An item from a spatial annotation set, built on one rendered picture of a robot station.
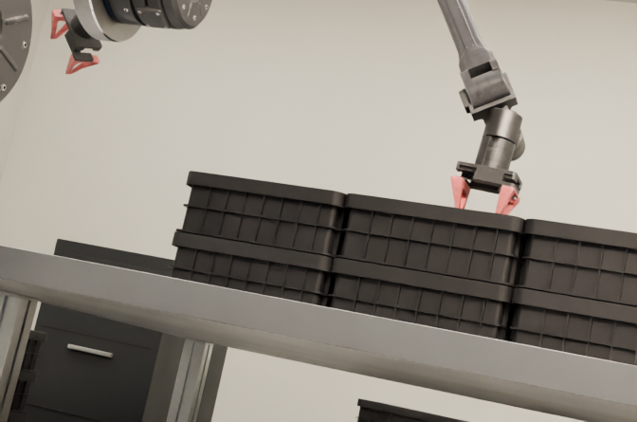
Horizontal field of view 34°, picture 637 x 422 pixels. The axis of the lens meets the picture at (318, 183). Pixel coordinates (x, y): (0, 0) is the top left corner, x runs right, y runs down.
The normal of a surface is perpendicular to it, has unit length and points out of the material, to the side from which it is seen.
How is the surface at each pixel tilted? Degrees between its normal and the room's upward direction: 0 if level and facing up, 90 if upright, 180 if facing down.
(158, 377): 90
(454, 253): 90
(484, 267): 90
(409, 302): 90
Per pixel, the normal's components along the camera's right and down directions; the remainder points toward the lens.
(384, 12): -0.26, -0.23
